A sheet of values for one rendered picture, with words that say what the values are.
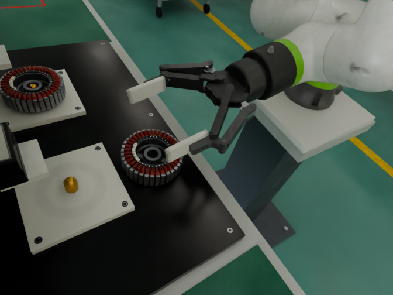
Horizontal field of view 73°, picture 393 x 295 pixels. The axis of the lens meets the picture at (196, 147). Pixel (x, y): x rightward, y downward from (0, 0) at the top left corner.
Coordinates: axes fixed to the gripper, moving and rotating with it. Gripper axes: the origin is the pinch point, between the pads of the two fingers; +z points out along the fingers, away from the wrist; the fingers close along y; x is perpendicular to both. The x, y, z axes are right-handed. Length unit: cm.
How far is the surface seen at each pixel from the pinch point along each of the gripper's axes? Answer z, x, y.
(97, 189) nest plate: 12.0, -7.8, -2.1
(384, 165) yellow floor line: -151, -122, -18
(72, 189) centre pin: 15.1, -6.1, -1.0
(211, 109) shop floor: -68, -105, 73
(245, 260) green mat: -3.9, -14.4, -23.1
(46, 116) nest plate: 15.0, -7.3, 17.4
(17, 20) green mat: 13, -11, 62
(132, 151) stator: 4.1, -7.0, 1.4
